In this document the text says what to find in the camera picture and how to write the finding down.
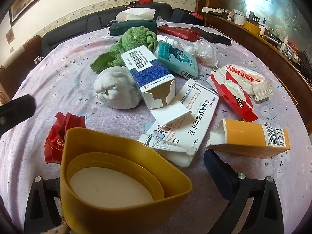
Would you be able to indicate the orange carton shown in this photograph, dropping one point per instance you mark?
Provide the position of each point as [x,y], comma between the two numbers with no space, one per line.
[248,136]

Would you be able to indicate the white spray bottle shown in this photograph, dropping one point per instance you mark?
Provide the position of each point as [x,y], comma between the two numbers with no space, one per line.
[168,40]

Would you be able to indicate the stack of books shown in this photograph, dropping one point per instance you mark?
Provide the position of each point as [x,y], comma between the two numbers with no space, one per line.
[213,9]

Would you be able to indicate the dark bag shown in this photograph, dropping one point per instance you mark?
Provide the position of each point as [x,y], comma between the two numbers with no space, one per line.
[182,15]

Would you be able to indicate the purple floral tablecloth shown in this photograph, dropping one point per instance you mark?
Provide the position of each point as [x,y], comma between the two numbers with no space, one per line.
[61,82]

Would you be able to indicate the grey rolled sock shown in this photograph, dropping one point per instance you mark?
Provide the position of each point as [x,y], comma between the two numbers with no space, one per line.
[114,87]

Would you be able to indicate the white plastic bag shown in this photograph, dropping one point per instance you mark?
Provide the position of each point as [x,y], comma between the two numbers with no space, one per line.
[161,20]

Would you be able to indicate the etched mirror panel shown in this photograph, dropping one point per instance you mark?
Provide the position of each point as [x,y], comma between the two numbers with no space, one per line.
[268,0]

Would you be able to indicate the white medicine box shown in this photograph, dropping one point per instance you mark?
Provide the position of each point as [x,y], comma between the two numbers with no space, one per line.
[195,117]

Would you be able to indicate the wooden sideboard cabinet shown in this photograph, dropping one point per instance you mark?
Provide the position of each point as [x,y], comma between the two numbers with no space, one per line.
[275,56]

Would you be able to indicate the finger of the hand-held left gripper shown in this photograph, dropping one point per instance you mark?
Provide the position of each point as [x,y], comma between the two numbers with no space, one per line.
[17,112]

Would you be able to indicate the white red paper pack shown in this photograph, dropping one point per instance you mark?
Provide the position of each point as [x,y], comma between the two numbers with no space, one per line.
[251,80]

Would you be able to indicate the red wrapper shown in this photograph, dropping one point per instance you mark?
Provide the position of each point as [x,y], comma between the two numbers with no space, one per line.
[61,131]

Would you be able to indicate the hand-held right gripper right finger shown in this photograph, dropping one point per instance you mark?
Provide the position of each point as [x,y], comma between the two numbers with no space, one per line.
[217,170]

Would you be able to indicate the white ointment tube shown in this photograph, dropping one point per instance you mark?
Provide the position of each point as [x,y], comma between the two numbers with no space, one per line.
[170,145]

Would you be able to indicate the blue white carton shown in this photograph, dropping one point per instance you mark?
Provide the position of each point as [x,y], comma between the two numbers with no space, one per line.
[148,75]

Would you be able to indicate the brown wooden chair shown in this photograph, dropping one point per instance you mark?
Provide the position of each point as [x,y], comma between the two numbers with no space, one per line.
[22,58]

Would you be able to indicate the yellow plastic cup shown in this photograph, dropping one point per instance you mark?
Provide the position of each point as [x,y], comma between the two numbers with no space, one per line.
[121,151]

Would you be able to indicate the white charger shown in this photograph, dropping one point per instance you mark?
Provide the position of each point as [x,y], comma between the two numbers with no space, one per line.
[37,59]

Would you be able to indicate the black leather sofa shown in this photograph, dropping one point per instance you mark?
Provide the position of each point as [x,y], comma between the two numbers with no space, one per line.
[80,26]

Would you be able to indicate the teal tissue pack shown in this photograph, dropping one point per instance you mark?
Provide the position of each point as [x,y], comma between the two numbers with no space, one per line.
[175,58]

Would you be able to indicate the red ornament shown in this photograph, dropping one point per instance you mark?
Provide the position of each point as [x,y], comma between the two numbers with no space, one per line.
[145,0]

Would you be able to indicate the clear plastic bag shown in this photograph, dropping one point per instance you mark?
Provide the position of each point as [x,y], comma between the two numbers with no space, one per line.
[204,51]

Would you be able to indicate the torn red carton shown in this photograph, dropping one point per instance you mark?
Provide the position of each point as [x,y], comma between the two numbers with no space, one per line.
[234,102]

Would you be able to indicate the green towel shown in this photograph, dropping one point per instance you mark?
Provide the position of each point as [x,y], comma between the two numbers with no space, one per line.
[134,39]

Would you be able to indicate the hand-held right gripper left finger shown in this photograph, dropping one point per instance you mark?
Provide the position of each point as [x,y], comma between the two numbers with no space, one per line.
[52,187]

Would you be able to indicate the red pouch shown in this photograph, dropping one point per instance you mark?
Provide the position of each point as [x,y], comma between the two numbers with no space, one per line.
[178,32]

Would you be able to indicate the green tissue box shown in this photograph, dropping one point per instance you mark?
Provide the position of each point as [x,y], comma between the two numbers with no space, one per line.
[134,26]

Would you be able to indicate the black sock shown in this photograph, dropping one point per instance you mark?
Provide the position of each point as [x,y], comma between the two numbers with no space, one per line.
[212,36]

